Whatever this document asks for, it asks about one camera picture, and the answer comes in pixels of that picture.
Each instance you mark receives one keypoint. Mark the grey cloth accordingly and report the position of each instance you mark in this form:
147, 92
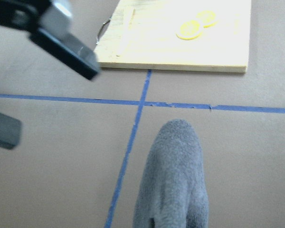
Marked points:
172, 191

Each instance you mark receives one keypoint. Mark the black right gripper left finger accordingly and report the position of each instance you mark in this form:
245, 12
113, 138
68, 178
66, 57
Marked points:
10, 132

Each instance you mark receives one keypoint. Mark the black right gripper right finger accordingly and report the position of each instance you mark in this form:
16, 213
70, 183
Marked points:
48, 23

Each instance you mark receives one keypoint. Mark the lemon slice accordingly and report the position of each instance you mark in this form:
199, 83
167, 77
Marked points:
189, 30
207, 17

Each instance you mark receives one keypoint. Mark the wooden cutting board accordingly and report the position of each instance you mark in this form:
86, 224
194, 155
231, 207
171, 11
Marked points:
142, 35

